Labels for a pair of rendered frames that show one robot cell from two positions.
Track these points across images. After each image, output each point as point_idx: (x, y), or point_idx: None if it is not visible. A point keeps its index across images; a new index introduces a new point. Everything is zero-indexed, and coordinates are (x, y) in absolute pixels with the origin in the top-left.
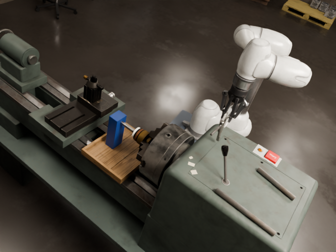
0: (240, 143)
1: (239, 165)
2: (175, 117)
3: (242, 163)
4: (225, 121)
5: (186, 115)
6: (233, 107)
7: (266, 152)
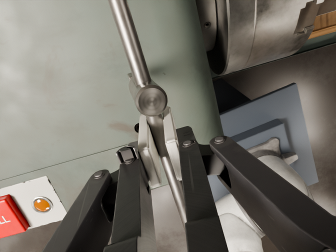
0: (96, 162)
1: (1, 78)
2: (312, 157)
3: (6, 99)
4: (153, 132)
5: (303, 179)
6: (136, 217)
7: (25, 214)
